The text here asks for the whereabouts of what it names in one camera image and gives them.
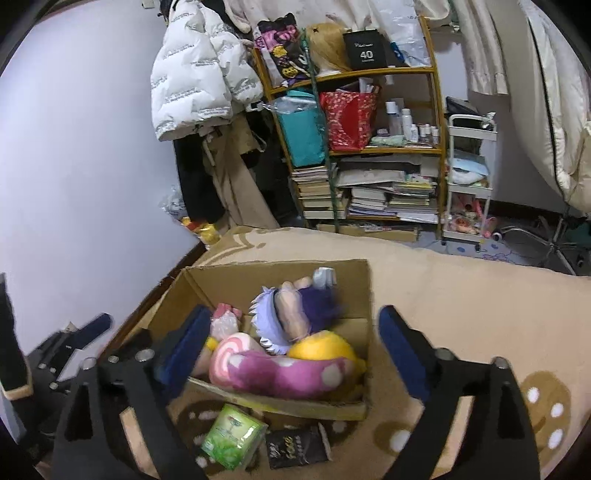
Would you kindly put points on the flat cardboard box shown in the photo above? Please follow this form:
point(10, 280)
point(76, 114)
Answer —
point(369, 232)

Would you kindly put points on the black panel with tan edge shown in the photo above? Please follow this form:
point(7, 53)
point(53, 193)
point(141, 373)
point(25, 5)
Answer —
point(14, 350)

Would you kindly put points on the white trolley cart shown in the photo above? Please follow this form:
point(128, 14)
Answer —
point(468, 194)

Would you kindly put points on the blond wig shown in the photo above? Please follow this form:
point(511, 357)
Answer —
point(325, 48)

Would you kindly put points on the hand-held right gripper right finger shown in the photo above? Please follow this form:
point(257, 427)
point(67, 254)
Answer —
point(406, 355)

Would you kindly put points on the blue floral floor mat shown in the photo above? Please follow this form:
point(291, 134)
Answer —
point(461, 251)

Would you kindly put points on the cream office chair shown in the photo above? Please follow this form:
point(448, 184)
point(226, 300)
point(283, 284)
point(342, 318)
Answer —
point(558, 115)

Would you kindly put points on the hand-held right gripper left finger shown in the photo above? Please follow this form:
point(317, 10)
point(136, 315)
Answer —
point(184, 350)

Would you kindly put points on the stack of old books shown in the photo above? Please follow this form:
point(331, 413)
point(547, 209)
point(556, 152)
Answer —
point(316, 194)

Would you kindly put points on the black labelled box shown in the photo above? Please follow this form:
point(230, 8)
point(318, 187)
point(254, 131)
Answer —
point(364, 50)

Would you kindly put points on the cardboard box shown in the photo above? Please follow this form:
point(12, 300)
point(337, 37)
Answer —
point(351, 295)
point(369, 232)

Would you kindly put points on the pink spotted plush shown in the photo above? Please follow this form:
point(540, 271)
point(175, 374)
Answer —
point(286, 376)

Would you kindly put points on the plastic bag of toys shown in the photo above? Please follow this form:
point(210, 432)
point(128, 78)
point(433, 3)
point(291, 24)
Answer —
point(198, 226)

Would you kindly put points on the clear plastic bag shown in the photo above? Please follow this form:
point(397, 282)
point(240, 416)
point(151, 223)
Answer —
point(406, 32)

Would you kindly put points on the green tissue pack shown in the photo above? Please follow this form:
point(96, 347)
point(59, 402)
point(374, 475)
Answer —
point(233, 436)

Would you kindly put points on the pink swirl roll plush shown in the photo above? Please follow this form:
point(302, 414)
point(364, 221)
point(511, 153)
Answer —
point(226, 360)

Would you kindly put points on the red gift bag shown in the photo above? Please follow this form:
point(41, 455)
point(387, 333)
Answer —
point(348, 122)

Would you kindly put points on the purple haired plush doll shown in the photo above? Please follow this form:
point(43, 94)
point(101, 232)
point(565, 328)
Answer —
point(295, 314)

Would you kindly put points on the purple printed bag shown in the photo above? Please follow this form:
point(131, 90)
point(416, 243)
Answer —
point(281, 50)

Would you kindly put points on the black tissue pack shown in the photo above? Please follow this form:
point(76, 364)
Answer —
point(298, 445)

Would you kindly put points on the white puffer jacket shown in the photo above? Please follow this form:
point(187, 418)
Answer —
point(194, 69)

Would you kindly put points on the yellow plush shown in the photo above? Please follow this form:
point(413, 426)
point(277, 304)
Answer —
point(323, 353)

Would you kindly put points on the black hanging coat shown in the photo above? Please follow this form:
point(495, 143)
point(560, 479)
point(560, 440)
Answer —
point(196, 180)

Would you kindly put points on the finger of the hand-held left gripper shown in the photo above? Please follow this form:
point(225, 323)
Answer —
point(94, 325)

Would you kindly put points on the wooden shelf rack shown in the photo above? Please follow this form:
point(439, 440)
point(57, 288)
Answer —
point(438, 152)

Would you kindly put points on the pink tissue pack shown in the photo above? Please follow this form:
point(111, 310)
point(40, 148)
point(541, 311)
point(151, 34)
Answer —
point(225, 321)

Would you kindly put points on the pile of magazines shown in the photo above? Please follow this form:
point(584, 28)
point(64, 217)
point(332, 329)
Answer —
point(392, 194)

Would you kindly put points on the green pole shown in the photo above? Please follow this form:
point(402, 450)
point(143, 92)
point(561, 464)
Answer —
point(323, 138)

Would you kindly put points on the teal bag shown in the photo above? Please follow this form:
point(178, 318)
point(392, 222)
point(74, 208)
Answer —
point(300, 134)

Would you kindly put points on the row of small bottles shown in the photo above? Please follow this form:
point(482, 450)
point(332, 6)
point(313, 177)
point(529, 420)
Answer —
point(411, 127)

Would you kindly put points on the beige trench coat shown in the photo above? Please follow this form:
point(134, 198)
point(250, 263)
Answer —
point(240, 184)

